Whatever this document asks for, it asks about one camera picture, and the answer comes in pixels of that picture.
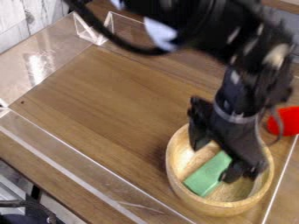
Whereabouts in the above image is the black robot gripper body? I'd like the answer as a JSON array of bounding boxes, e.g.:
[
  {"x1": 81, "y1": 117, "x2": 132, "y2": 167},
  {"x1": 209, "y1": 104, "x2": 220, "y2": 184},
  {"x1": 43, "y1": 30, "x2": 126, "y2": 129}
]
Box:
[{"x1": 186, "y1": 96, "x2": 268, "y2": 179}]

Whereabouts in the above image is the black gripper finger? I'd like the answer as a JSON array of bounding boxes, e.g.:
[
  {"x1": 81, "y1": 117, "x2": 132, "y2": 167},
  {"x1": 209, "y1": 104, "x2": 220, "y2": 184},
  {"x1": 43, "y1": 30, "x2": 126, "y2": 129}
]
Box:
[
  {"x1": 188, "y1": 118, "x2": 210, "y2": 151},
  {"x1": 218, "y1": 160, "x2": 252, "y2": 184}
]

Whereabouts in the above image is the green rectangular block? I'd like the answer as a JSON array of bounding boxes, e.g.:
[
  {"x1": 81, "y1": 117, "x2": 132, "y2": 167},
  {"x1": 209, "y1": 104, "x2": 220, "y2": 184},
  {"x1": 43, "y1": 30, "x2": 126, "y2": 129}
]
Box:
[{"x1": 182, "y1": 151, "x2": 230, "y2": 197}]

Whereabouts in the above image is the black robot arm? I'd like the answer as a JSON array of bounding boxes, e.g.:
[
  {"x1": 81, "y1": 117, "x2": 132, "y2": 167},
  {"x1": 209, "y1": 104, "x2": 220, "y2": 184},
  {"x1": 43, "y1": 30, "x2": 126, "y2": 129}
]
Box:
[{"x1": 109, "y1": 0, "x2": 293, "y2": 183}]

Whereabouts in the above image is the brown wooden bowl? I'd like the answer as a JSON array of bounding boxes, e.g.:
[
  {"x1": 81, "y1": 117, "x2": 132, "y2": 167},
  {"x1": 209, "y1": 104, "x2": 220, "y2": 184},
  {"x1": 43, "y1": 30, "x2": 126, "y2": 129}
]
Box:
[{"x1": 165, "y1": 124, "x2": 274, "y2": 217}]

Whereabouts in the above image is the red fuzzy ball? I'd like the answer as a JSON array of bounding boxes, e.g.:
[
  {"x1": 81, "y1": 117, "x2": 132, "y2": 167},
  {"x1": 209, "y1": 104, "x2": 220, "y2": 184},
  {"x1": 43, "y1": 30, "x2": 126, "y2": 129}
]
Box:
[{"x1": 265, "y1": 106, "x2": 299, "y2": 137}]

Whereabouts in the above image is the clear acrylic corner bracket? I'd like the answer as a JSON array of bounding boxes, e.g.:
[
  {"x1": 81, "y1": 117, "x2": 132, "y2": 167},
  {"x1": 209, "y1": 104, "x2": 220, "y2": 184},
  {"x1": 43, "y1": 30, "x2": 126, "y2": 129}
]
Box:
[{"x1": 73, "y1": 12, "x2": 114, "y2": 46}]

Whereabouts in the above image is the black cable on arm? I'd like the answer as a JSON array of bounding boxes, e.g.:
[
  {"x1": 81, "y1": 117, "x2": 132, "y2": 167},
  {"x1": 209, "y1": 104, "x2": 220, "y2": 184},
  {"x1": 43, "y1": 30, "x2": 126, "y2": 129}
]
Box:
[{"x1": 62, "y1": 0, "x2": 168, "y2": 56}]

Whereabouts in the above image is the black device with cable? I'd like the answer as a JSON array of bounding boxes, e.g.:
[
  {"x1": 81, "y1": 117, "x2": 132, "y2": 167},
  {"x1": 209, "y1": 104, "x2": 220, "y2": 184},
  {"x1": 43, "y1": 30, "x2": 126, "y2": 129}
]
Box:
[{"x1": 0, "y1": 194, "x2": 65, "y2": 224}]

